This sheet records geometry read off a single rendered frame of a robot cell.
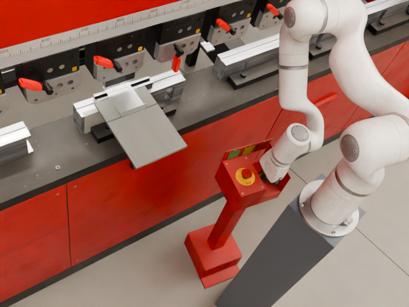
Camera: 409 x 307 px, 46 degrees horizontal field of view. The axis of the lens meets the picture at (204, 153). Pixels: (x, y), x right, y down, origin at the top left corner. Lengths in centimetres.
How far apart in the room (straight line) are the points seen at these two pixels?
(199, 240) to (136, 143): 96
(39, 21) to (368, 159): 81
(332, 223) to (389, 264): 135
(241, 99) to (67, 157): 67
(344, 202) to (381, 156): 25
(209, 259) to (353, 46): 133
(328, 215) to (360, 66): 44
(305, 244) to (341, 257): 115
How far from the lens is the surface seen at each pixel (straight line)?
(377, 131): 117
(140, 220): 220
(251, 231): 255
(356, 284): 267
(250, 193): 172
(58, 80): 136
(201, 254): 230
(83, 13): 124
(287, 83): 152
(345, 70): 128
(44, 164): 158
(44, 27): 122
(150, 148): 147
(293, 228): 153
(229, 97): 182
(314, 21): 133
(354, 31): 134
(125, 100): 157
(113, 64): 137
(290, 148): 157
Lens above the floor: 221
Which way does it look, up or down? 54 degrees down
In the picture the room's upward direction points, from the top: 20 degrees clockwise
